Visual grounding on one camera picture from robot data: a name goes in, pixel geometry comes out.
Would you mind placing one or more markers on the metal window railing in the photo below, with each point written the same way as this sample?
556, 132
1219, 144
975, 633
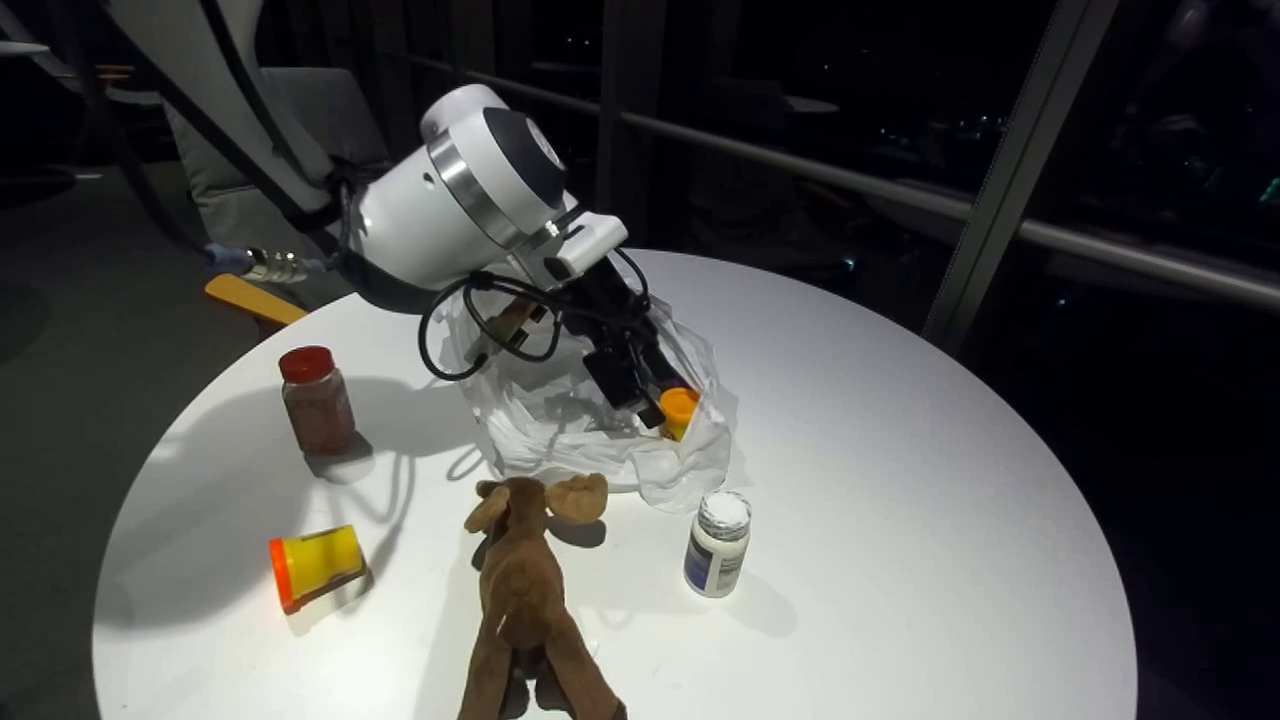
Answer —
864, 184

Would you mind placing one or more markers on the spice jar red lid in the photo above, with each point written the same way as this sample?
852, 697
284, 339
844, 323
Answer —
319, 402

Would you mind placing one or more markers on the clear plastic bag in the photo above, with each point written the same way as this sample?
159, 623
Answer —
562, 426

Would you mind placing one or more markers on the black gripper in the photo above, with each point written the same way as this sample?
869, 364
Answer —
613, 313

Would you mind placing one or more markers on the grey window post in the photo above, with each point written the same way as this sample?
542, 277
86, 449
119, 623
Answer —
1015, 160

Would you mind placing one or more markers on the yellow tub red-orange lid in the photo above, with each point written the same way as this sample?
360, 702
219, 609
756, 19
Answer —
323, 567

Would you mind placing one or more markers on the white bottle blue label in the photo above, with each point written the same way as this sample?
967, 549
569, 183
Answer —
717, 541

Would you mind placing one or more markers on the brown plush moose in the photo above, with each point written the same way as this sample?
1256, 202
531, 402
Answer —
526, 602

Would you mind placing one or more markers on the robot arm white and grey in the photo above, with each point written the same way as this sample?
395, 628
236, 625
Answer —
453, 184

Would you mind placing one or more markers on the grey fabric chair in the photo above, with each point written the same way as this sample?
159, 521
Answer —
333, 123

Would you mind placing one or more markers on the yellow wooden plank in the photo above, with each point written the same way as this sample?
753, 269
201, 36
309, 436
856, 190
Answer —
254, 300

